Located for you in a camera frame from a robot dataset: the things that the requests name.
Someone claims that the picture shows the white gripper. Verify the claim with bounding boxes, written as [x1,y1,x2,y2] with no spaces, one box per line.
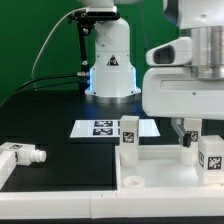
[142,37,224,148]

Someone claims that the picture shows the grey cable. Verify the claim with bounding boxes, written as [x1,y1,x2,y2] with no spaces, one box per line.
[31,9,84,81]

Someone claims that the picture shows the black cables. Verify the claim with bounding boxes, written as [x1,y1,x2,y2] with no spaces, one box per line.
[0,73,91,108]

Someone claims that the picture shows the black camera stand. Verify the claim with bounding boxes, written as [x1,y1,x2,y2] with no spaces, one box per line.
[67,9,120,95]

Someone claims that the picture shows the white left fence bar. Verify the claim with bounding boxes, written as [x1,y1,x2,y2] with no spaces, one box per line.
[0,151,16,190]

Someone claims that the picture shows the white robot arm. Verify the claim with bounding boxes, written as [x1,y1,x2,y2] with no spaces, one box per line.
[80,0,224,147]

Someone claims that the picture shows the white front fence bar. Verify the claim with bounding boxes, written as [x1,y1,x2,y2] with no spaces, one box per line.
[0,187,224,220]

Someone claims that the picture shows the marker tag sheet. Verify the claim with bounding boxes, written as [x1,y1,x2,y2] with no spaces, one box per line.
[70,119,160,138]

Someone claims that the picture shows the white fence bar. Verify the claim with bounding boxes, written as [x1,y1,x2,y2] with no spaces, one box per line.
[0,187,224,220]
[0,151,16,190]

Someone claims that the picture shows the white square table top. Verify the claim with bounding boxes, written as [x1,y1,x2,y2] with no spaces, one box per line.
[115,145,224,189]

